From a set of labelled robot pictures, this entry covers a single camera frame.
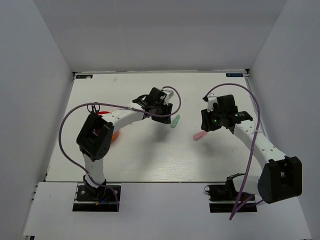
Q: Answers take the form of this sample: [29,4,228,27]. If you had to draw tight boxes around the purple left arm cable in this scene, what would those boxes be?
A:
[58,86,182,212]

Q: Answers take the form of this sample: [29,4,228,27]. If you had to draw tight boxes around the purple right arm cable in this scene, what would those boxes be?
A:
[203,83,262,221]

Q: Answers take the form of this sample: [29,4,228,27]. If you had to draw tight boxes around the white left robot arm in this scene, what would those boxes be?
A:
[76,87,174,200]

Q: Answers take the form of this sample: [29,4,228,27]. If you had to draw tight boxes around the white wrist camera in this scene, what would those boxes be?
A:
[160,88,174,105]
[202,93,219,113]

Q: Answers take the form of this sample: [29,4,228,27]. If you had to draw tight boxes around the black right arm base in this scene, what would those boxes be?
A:
[203,173,257,213]

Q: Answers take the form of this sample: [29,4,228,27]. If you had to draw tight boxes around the black handled scissors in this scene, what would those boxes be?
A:
[86,103,101,114]

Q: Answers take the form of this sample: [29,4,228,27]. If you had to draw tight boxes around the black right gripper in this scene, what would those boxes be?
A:
[201,105,225,132]

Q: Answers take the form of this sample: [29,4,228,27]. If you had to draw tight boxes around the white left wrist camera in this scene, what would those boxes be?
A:
[160,88,174,105]

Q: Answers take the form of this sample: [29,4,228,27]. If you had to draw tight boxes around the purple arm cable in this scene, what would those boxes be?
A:
[58,86,182,212]
[203,83,262,221]

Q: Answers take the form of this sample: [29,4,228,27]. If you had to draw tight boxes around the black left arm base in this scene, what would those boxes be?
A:
[72,184,122,213]

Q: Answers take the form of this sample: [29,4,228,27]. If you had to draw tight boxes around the blue label sticker right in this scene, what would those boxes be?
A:
[225,73,244,78]

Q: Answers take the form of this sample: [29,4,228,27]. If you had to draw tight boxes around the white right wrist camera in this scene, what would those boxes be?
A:
[202,93,219,113]

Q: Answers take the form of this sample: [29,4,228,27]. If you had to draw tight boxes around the orange round organizer container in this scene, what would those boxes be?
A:
[97,110,121,142]

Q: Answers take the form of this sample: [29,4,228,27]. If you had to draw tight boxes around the green translucent stapler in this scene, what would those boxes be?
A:
[170,114,181,129]

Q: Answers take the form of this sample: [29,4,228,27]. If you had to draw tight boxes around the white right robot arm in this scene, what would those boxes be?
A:
[201,94,302,204]

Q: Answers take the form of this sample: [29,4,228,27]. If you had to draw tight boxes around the blue label sticker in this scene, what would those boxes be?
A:
[75,74,93,79]
[225,73,244,78]

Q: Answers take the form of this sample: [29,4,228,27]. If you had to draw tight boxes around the pink translucent stapler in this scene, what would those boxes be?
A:
[192,131,208,141]

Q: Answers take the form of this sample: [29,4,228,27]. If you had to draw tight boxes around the blue label sticker left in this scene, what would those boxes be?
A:
[75,74,93,79]

